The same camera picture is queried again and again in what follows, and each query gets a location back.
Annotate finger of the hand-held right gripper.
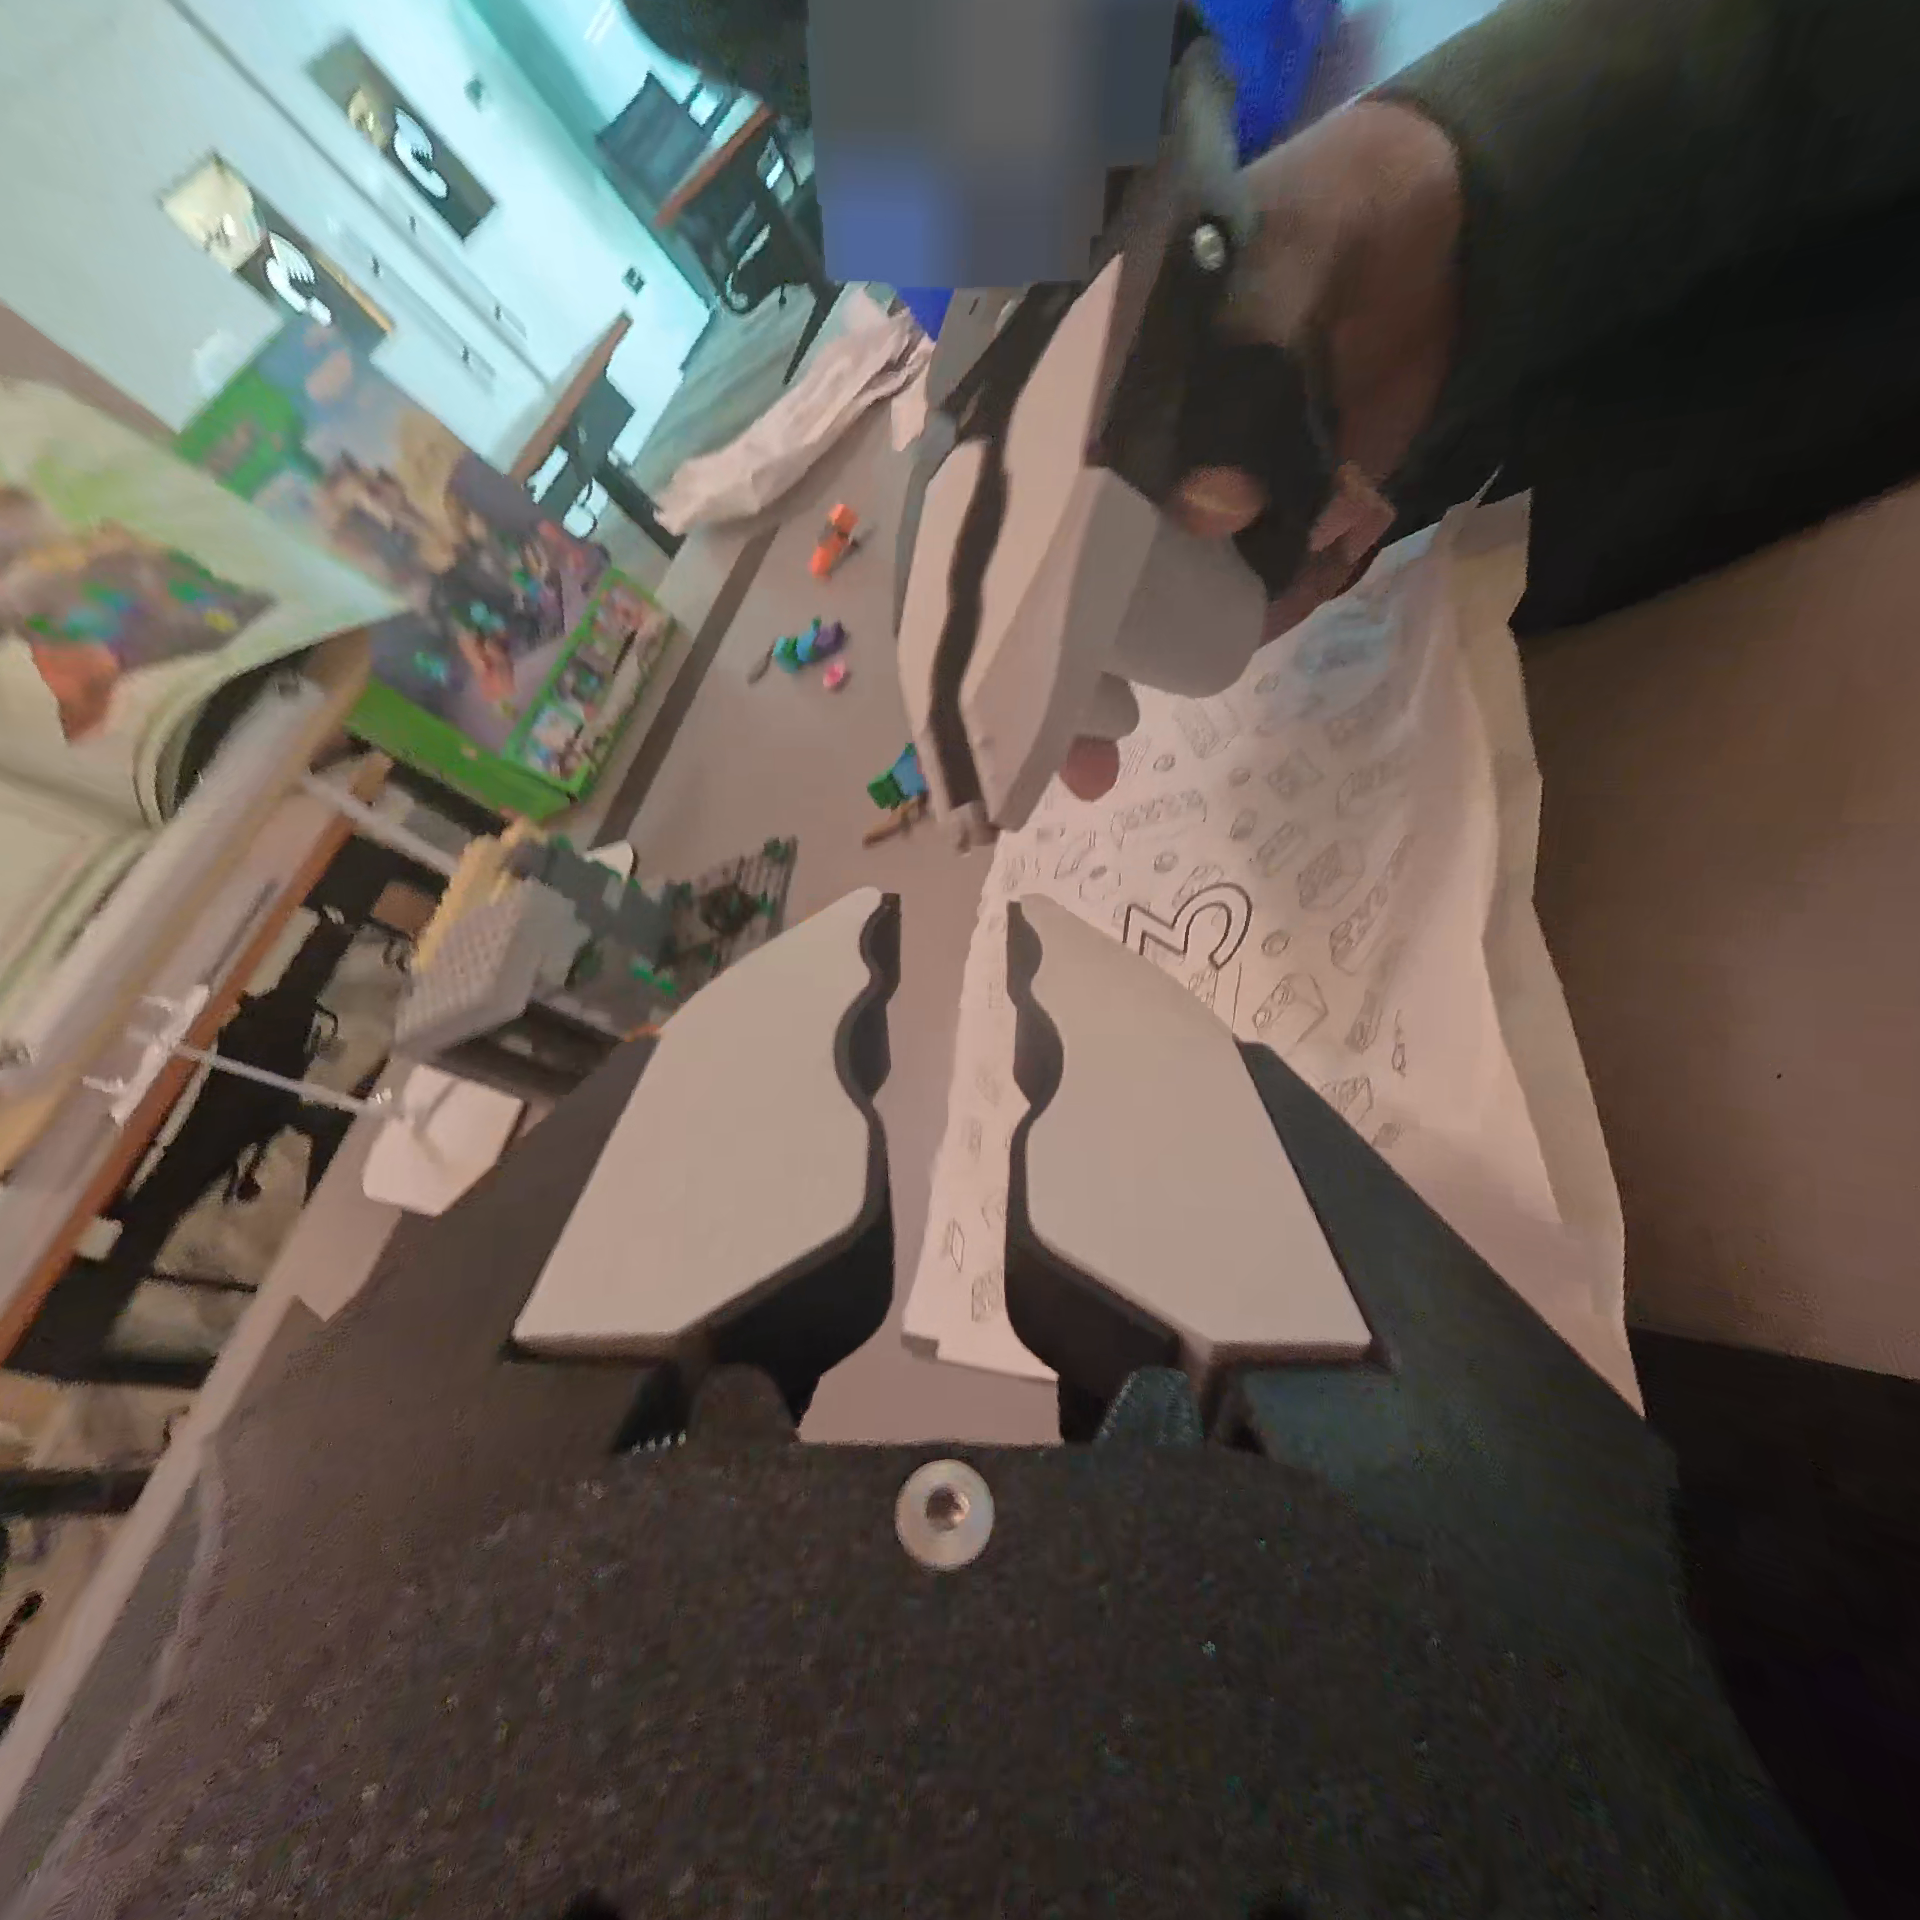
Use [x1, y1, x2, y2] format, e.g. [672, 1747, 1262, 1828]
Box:
[897, 435, 999, 849]
[959, 252, 1158, 834]

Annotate grey desk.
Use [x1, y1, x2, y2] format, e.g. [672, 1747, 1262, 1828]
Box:
[0, 285, 1920, 1920]

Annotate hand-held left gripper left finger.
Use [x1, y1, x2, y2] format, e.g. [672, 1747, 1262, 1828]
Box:
[513, 885, 904, 1360]

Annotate large white printed paper bag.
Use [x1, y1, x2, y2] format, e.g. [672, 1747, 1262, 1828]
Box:
[902, 497, 1645, 1413]

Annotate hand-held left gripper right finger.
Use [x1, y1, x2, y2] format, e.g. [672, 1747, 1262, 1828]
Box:
[1002, 896, 1375, 1374]

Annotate pile of white paper bags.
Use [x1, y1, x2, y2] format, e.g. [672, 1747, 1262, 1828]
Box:
[657, 322, 939, 534]

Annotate grey toy brick building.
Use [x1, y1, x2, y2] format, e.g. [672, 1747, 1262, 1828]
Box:
[393, 837, 799, 1097]

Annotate person's right forearm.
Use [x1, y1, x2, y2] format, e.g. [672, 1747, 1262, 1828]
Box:
[1373, 0, 1920, 634]

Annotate wooden side table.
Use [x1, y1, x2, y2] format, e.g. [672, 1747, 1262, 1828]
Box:
[0, 750, 400, 1360]

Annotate black white wall sign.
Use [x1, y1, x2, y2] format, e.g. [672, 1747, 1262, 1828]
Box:
[307, 36, 497, 242]
[159, 150, 397, 332]

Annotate wooden table black legs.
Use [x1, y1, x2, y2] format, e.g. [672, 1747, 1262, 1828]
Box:
[657, 105, 841, 317]
[511, 312, 685, 558]

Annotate zombie toy figure gold sword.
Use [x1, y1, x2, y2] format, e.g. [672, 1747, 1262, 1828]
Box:
[863, 744, 942, 845]

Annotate green toy box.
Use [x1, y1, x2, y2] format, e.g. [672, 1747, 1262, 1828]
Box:
[177, 322, 672, 819]

